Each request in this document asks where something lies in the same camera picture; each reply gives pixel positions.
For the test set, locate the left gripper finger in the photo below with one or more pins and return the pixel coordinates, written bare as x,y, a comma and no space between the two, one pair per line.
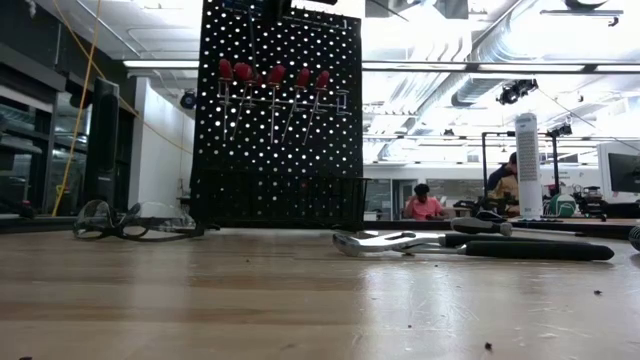
279,7

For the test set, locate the black metal pegboard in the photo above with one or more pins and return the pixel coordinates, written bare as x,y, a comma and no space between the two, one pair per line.
359,100

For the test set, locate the clear safety glasses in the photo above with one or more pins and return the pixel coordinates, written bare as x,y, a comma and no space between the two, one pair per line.
150,220

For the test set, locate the round black ceiling spotlight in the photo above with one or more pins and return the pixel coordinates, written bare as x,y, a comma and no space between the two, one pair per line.
188,100

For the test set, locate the tall black panel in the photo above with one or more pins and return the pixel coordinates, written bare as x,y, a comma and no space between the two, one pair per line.
102,150

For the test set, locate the person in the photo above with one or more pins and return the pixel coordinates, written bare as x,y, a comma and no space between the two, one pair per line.
502,185
425,207

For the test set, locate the black pipe stand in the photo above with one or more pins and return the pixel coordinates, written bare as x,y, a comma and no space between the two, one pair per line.
484,165

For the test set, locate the dark glass shelving unit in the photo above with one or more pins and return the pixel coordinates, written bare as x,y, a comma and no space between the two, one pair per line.
25,150

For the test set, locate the white perforated tower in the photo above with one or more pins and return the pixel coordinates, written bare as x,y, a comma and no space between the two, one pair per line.
529,165

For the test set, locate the green white round object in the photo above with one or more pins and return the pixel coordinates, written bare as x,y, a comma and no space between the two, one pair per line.
562,206

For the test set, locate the dark bench equipment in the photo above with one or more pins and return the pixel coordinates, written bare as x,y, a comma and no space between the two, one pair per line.
590,197

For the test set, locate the black computer monitor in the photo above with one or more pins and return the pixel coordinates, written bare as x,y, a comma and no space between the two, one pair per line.
625,172

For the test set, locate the silver hook rail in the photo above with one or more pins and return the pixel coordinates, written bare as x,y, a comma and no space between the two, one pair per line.
320,21

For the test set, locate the black ceiling track camera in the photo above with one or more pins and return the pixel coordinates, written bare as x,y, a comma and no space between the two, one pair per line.
515,91

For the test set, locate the black camera pole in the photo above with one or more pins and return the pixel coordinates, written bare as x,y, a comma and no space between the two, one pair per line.
555,165

